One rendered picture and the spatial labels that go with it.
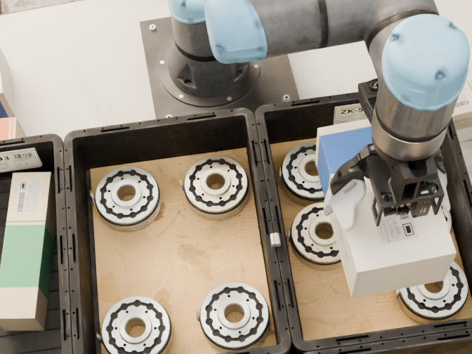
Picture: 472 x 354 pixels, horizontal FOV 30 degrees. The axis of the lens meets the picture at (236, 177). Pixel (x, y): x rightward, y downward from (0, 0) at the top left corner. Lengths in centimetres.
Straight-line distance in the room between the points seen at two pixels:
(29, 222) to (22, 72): 46
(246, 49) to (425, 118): 18
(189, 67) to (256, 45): 74
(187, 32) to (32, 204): 39
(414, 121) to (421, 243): 26
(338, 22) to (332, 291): 60
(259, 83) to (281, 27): 79
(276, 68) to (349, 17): 80
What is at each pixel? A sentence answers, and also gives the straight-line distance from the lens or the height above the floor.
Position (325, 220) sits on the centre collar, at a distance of 136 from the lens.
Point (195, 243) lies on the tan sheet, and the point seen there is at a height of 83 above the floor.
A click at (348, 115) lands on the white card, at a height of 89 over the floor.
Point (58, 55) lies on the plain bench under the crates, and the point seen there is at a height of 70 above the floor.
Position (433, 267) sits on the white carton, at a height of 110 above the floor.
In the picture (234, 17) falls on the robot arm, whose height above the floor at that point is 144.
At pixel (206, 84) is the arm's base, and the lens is 158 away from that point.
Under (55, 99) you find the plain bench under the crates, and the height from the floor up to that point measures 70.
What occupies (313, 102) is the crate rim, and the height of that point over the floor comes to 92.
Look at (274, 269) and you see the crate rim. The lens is 126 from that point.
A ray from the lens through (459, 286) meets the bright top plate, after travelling 135.
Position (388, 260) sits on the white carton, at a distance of 105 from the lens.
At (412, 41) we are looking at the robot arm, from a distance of 80.
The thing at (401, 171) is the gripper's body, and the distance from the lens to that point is 91.
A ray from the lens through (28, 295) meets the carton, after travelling 134.
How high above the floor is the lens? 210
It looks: 62 degrees down
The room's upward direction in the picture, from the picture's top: 6 degrees counter-clockwise
